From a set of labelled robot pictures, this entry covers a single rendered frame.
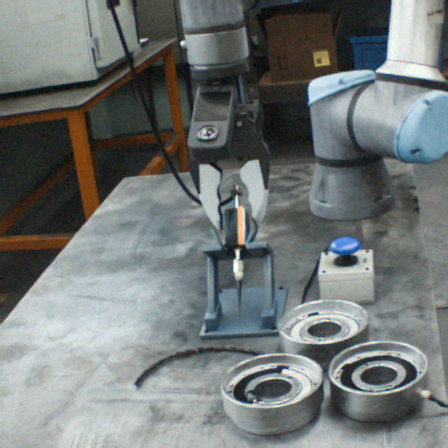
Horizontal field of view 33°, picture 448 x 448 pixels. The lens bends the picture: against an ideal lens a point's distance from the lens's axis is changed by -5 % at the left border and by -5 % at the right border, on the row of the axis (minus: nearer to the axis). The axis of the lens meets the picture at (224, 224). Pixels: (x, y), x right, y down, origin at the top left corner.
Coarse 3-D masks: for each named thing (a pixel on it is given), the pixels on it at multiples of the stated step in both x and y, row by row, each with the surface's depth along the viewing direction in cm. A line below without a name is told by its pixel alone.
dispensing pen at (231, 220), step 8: (232, 192) 101; (240, 192) 101; (232, 216) 99; (232, 224) 99; (232, 232) 99; (232, 240) 98; (232, 248) 100; (240, 248) 100; (240, 256) 99; (240, 264) 99; (240, 272) 99; (240, 280) 99; (240, 288) 99; (240, 296) 99; (240, 304) 98
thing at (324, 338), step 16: (304, 304) 94; (320, 304) 94; (336, 304) 94; (352, 304) 92; (288, 320) 93; (320, 320) 92; (336, 320) 92; (368, 320) 88; (288, 336) 87; (304, 336) 89; (320, 336) 93; (336, 336) 88; (352, 336) 85; (368, 336) 88; (288, 352) 88; (304, 352) 86; (320, 352) 85; (336, 352) 85
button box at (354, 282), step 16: (320, 256) 105; (336, 256) 104; (352, 256) 103; (368, 256) 103; (320, 272) 101; (336, 272) 100; (352, 272) 100; (368, 272) 99; (320, 288) 101; (336, 288) 101; (352, 288) 100; (368, 288) 100
